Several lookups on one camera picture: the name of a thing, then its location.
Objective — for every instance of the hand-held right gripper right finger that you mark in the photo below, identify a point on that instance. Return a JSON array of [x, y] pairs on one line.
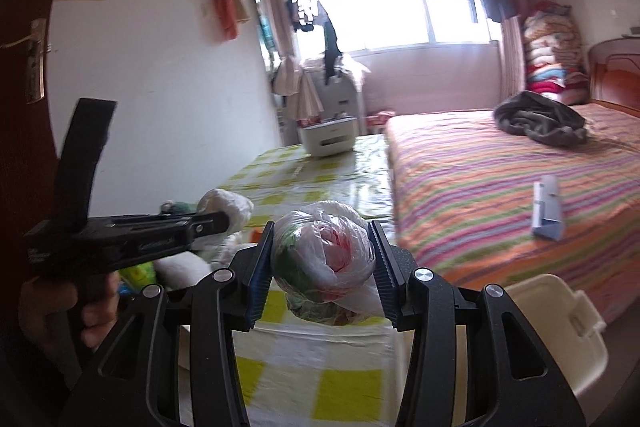
[[384, 264]]

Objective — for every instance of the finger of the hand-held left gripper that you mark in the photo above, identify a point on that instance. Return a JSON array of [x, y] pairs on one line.
[[215, 222]]

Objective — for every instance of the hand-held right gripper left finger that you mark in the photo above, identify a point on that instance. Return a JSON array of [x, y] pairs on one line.
[[260, 279]]

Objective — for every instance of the knotted clear plastic bag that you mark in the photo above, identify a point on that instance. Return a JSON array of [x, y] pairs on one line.
[[325, 257]]

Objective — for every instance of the white plastic bin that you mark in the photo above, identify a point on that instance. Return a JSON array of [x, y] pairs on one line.
[[550, 317]]

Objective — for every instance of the person's left hand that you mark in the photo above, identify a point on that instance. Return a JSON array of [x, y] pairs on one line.
[[92, 319]]

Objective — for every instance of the white plastic bag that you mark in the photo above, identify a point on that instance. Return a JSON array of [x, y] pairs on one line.
[[227, 202], [180, 269]]

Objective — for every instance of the yellow-green packet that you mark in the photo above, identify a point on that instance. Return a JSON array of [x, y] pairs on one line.
[[135, 279]]

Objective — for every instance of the grey-green fuzzy item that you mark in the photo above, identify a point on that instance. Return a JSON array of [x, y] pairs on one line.
[[172, 207]]

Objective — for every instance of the yellow checked tablecloth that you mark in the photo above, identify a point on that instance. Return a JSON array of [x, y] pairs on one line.
[[310, 187]]

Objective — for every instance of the bed with striped sheet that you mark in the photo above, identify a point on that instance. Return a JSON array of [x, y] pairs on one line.
[[475, 187]]

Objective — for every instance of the small white appliance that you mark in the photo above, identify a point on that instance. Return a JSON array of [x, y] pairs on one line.
[[327, 137]]

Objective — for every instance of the dark brown door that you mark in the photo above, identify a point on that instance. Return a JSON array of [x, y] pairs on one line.
[[20, 132]]

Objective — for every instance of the cream hanging cloth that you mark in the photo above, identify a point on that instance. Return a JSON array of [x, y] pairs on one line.
[[295, 87]]

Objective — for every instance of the blue and white carton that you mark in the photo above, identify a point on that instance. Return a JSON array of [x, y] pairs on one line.
[[547, 212]]

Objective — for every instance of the white washing machine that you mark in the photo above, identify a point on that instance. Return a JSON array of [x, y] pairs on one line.
[[342, 97]]

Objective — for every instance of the black hanging garment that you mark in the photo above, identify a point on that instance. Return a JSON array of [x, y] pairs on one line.
[[331, 52]]

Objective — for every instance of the grey crumpled blanket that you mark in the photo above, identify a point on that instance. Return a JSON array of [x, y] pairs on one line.
[[540, 117]]

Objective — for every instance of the stack of folded quilts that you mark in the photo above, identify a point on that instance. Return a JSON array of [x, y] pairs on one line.
[[552, 52]]

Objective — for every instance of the brown wooden headboard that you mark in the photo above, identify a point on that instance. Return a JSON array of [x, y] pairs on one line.
[[617, 77]]

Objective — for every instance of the small grey box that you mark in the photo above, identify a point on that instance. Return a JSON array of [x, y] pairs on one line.
[[632, 32]]

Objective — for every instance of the orange cloth on wall hook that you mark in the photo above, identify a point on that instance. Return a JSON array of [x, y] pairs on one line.
[[227, 12]]

